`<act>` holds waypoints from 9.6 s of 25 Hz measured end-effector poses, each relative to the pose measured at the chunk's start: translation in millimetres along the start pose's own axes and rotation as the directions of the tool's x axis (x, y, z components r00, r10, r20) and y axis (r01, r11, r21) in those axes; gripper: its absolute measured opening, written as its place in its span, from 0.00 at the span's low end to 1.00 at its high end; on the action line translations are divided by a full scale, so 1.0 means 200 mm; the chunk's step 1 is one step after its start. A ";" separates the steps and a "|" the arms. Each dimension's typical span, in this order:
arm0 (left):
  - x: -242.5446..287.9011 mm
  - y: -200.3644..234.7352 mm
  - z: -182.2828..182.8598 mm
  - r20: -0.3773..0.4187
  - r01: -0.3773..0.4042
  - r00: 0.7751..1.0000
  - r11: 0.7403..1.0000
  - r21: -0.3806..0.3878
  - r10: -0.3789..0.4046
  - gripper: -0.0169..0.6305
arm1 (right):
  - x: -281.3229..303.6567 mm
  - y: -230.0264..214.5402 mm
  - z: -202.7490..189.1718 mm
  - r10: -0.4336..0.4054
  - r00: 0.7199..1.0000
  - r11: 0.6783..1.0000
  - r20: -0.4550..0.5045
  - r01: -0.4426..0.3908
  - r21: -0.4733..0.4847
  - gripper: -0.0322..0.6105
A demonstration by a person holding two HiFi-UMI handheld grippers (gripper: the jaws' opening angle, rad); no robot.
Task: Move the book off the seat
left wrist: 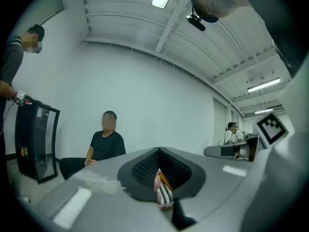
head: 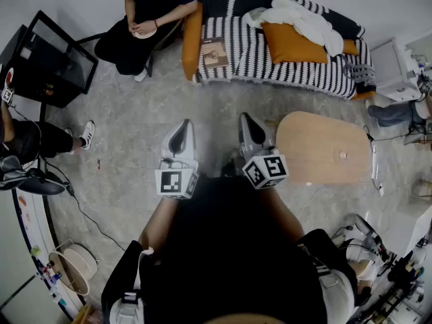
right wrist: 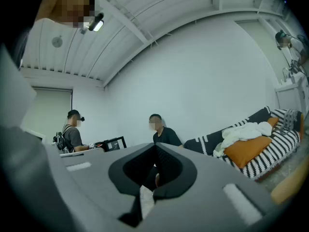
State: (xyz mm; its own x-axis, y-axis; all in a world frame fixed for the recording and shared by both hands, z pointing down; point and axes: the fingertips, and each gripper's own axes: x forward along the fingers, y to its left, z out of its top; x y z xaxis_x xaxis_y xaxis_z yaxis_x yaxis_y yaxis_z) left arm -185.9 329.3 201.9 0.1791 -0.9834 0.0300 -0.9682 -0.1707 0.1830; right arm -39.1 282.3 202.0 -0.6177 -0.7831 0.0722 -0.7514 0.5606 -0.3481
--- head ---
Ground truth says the wooden coffee table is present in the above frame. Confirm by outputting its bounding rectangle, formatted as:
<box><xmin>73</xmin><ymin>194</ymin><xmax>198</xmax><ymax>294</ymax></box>
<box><xmin>275</xmin><ymin>111</ymin><xmax>374</xmax><ymax>185</ymax></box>

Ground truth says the person's right forearm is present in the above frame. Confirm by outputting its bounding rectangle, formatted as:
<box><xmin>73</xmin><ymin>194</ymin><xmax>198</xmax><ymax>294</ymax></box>
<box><xmin>268</xmin><ymin>186</ymin><xmax>306</xmax><ymax>246</ymax></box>

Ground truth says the person's black clothing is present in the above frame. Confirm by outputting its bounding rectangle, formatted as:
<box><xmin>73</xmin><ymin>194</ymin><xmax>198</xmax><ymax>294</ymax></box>
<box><xmin>101</xmin><ymin>160</ymin><xmax>358</xmax><ymax>324</ymax></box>

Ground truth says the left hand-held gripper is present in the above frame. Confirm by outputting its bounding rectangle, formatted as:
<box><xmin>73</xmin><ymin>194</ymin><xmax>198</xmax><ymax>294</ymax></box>
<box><xmin>154</xmin><ymin>118</ymin><xmax>200</xmax><ymax>200</ymax></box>

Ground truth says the person's left forearm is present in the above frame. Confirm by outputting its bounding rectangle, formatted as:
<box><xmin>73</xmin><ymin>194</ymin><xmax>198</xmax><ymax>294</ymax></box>
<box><xmin>137</xmin><ymin>196</ymin><xmax>183</xmax><ymax>253</ymax></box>

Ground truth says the black glass cabinet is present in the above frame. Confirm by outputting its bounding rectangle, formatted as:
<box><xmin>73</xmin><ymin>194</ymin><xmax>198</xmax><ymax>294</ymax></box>
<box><xmin>0</xmin><ymin>10</ymin><xmax>99</xmax><ymax>109</ymax></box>

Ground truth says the black floor cable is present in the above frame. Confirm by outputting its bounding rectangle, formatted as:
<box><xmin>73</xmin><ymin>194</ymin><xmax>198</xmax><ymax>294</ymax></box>
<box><xmin>40</xmin><ymin>159</ymin><xmax>126</xmax><ymax>252</ymax></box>
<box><xmin>362</xmin><ymin>124</ymin><xmax>421</xmax><ymax>144</ymax></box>

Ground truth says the black metal chair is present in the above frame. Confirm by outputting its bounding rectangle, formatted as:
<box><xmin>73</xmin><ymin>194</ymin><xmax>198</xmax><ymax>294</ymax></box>
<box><xmin>76</xmin><ymin>17</ymin><xmax>186</xmax><ymax>79</ymax></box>

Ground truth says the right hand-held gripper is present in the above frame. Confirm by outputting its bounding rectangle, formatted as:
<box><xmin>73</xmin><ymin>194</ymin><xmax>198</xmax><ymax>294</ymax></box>
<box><xmin>238</xmin><ymin>112</ymin><xmax>290</xmax><ymax>190</ymax></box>

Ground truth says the brown book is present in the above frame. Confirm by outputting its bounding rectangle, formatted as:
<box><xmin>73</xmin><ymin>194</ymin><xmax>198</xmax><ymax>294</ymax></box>
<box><xmin>198</xmin><ymin>36</ymin><xmax>230</xmax><ymax>70</ymax></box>

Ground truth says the small orange cushion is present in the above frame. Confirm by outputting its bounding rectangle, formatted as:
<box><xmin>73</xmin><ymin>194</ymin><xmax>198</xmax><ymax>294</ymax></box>
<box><xmin>342</xmin><ymin>38</ymin><xmax>360</xmax><ymax>57</ymax></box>

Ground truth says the white round side table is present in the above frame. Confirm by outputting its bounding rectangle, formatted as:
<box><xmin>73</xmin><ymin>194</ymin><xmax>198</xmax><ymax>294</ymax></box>
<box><xmin>48</xmin><ymin>238</ymin><xmax>103</xmax><ymax>296</ymax></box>

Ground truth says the large orange cushion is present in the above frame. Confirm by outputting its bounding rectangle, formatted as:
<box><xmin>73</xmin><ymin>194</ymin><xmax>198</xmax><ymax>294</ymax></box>
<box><xmin>260</xmin><ymin>21</ymin><xmax>330</xmax><ymax>65</ymax></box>

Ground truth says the grey knitted throw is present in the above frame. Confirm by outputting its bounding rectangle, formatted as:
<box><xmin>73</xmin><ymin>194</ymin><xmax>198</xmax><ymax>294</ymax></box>
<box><xmin>342</xmin><ymin>61</ymin><xmax>377</xmax><ymax>94</ymax></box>

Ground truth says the white round plate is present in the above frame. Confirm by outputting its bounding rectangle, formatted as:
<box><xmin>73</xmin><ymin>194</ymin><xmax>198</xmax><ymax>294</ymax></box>
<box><xmin>134</xmin><ymin>28</ymin><xmax>158</xmax><ymax>40</ymax></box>

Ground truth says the white cabinet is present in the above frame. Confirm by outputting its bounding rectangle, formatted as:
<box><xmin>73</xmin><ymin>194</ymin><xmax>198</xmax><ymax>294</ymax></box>
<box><xmin>369</xmin><ymin>28</ymin><xmax>432</xmax><ymax>103</ymax></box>

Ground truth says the white fluffy blanket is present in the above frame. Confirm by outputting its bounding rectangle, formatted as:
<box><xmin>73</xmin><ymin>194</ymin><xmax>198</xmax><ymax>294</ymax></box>
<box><xmin>242</xmin><ymin>0</ymin><xmax>345</xmax><ymax>57</ymax></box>

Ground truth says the white worktable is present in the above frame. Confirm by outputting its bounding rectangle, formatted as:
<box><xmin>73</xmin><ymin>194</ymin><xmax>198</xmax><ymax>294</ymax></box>
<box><xmin>0</xmin><ymin>186</ymin><xmax>87</xmax><ymax>324</ymax></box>

